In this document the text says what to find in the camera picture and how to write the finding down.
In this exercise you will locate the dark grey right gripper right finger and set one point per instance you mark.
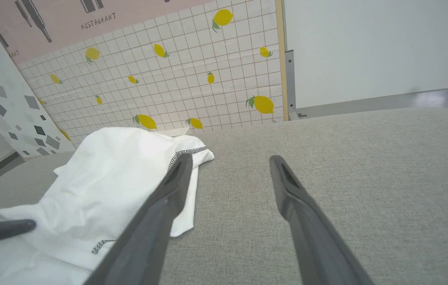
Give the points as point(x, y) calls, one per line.
point(311, 237)

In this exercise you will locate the lemon tile print backdrop panel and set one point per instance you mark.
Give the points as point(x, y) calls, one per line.
point(188, 83)

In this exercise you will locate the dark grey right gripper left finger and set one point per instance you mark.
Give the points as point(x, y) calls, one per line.
point(156, 221)

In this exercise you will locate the grey terrazzo print panel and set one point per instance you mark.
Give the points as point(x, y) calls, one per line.
point(6, 99)

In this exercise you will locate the white partition board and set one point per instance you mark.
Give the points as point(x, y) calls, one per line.
point(366, 47)

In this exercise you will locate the grey metal panel post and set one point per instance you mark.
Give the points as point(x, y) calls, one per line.
point(290, 83)

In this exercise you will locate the white garment with black trim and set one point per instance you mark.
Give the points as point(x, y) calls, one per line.
point(105, 178)

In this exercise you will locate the small white box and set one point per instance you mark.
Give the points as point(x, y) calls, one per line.
point(176, 132)

